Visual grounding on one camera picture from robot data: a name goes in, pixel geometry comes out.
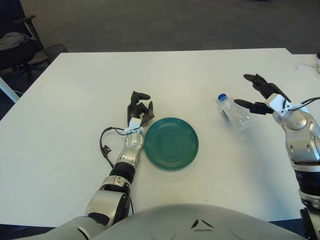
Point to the black office chair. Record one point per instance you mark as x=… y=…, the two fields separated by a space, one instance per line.
x=15 y=53

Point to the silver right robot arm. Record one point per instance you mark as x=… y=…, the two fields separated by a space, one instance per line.
x=300 y=140

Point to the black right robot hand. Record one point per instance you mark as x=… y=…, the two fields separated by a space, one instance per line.
x=275 y=100

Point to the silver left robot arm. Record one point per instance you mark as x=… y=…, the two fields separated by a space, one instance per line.
x=132 y=142

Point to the grey cloth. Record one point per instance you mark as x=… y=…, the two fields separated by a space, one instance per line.
x=10 y=39

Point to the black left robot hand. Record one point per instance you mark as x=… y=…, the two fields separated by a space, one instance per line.
x=133 y=107

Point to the white desk panel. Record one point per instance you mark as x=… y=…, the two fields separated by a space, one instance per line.
x=7 y=88

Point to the clear plastic bottle blue cap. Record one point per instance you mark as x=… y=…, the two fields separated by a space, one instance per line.
x=236 y=115

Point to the green ribbed plate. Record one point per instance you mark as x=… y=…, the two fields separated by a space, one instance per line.
x=172 y=143

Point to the grey robot torso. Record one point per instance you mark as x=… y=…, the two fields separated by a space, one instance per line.
x=175 y=225

